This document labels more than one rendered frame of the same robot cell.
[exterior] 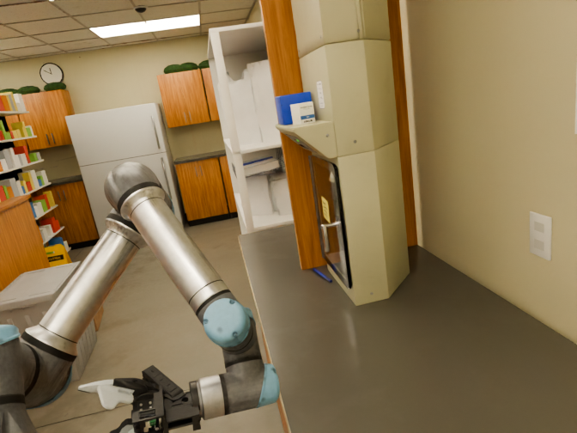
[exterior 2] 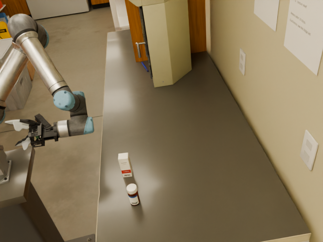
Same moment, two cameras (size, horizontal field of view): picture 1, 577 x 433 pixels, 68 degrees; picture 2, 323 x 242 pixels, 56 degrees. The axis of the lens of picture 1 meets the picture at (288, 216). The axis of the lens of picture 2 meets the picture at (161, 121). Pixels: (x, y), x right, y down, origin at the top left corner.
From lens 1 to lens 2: 0.56 m
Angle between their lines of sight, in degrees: 23
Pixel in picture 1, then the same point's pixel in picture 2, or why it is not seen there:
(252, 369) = (81, 119)
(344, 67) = not seen: outside the picture
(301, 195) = (134, 18)
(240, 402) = (75, 132)
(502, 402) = (193, 140)
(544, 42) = not seen: outside the picture
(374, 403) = (141, 136)
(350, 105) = not seen: outside the picture
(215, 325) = (58, 102)
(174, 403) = (47, 130)
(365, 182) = (158, 21)
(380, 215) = (168, 40)
